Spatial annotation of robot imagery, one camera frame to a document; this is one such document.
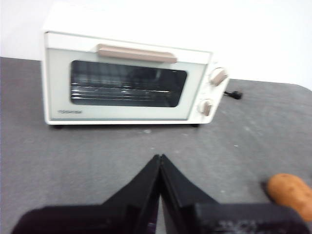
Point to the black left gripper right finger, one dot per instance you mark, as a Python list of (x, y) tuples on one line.
[(219, 219)]

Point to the oven timer knob beige grip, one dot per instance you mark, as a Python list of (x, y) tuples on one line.
[(206, 106)]

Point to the white toaster oven body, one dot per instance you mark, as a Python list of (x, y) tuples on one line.
[(207, 91)]

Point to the oven temperature knob beige grip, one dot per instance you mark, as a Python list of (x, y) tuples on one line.
[(219, 76)]

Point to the brown potato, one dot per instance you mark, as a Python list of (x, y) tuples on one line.
[(290, 195)]

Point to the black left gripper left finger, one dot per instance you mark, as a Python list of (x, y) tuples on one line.
[(97, 219)]

